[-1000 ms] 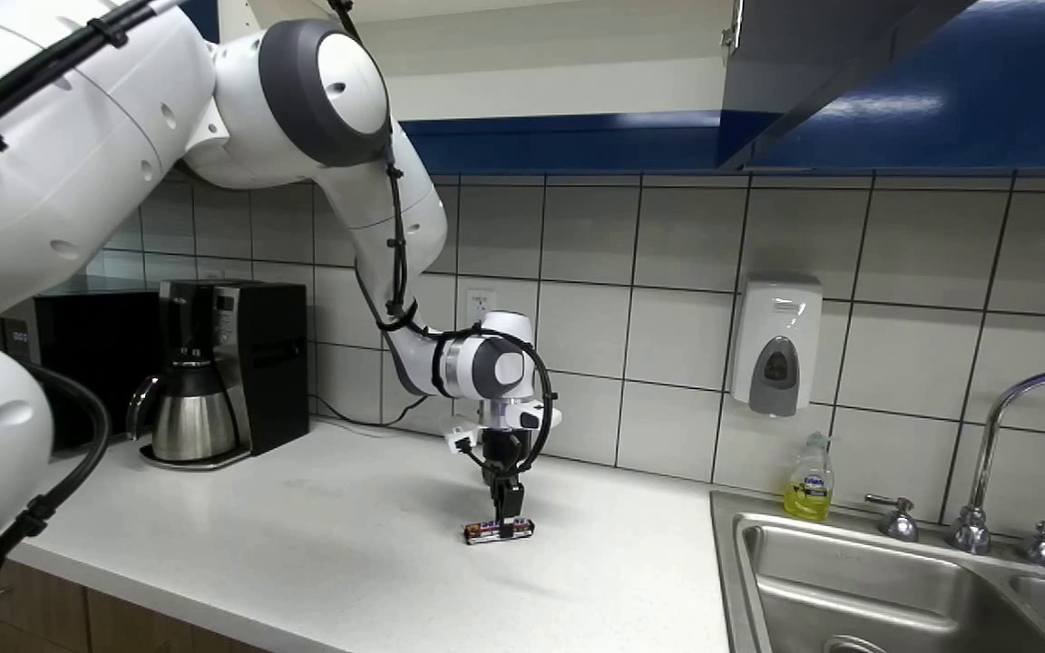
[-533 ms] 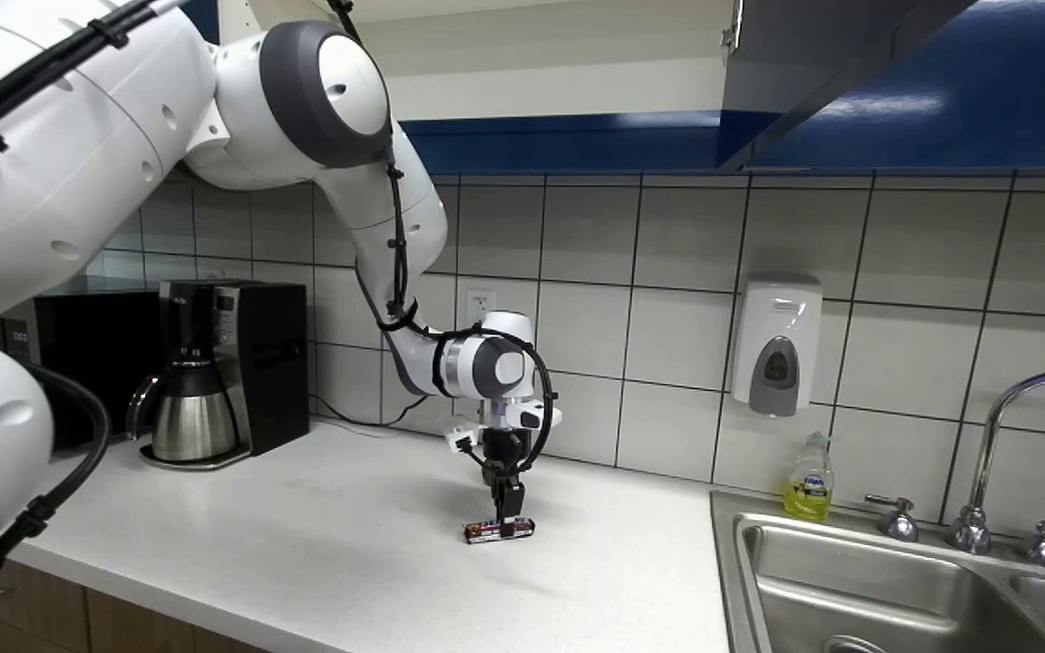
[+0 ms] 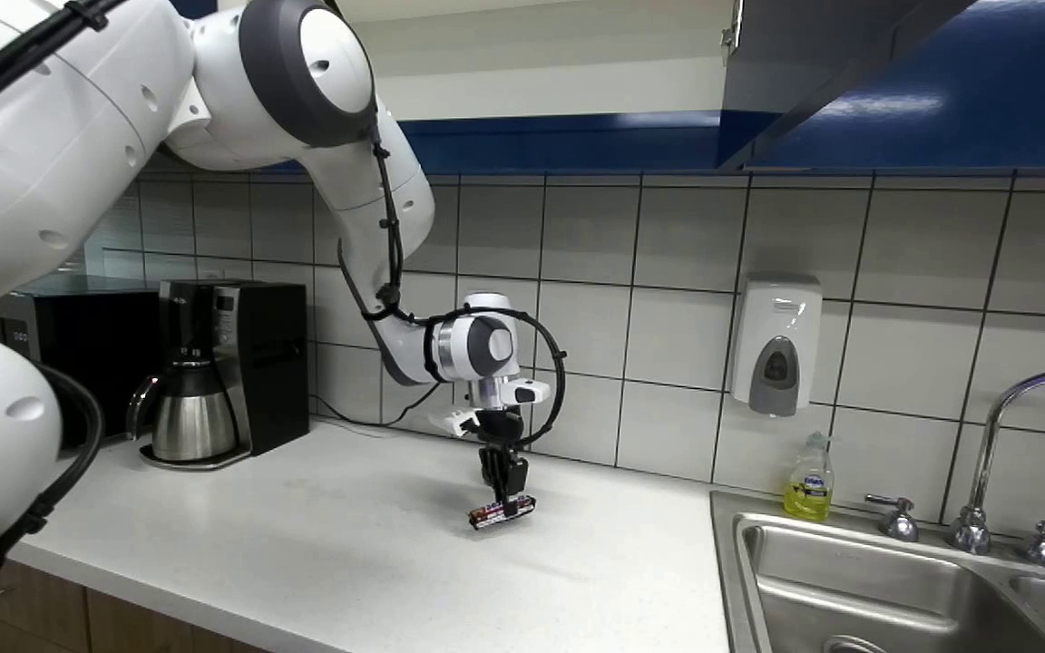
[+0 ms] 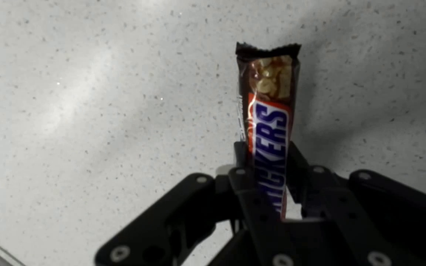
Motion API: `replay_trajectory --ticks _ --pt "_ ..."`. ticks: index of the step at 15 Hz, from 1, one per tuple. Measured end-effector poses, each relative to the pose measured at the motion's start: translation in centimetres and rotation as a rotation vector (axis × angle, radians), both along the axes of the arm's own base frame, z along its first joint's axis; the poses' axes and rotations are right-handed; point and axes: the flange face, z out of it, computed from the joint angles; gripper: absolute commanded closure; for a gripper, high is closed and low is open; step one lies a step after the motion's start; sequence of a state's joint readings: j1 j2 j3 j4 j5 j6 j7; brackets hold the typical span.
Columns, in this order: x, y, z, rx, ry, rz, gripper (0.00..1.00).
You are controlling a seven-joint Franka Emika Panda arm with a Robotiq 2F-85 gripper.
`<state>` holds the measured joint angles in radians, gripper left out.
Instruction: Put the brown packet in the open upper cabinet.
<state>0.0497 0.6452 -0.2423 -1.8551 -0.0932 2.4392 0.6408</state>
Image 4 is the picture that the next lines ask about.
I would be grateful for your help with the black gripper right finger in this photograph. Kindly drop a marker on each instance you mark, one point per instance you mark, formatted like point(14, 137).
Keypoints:
point(371, 217)

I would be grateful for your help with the brown Snickers packet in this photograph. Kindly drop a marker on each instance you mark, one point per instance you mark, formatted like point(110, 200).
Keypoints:
point(270, 128)

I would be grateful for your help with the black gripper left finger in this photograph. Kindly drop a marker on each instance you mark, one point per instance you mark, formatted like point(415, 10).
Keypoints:
point(174, 223)

